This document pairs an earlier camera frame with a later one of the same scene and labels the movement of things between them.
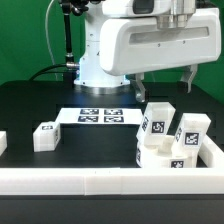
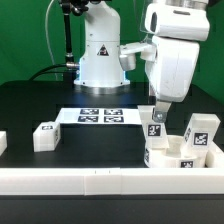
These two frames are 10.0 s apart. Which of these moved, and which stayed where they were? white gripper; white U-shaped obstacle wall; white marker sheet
Moved: white gripper
Stayed: white U-shaped obstacle wall; white marker sheet
